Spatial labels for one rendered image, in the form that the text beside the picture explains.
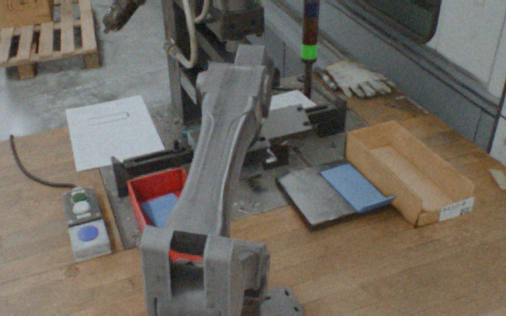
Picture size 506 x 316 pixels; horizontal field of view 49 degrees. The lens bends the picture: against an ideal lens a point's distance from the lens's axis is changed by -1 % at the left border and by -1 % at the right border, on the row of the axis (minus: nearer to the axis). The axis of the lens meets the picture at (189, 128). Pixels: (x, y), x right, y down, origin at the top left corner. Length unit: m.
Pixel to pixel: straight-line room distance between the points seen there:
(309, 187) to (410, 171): 0.23
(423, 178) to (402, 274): 0.28
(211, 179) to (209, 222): 0.05
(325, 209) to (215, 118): 0.54
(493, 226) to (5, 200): 0.98
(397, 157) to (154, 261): 0.84
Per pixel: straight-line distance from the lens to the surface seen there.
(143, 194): 1.16
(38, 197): 1.24
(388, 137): 1.32
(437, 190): 1.22
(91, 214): 1.11
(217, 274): 0.54
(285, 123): 0.79
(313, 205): 1.11
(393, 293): 1.01
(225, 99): 0.63
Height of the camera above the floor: 1.64
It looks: 32 degrees down
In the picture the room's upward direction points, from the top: 5 degrees counter-clockwise
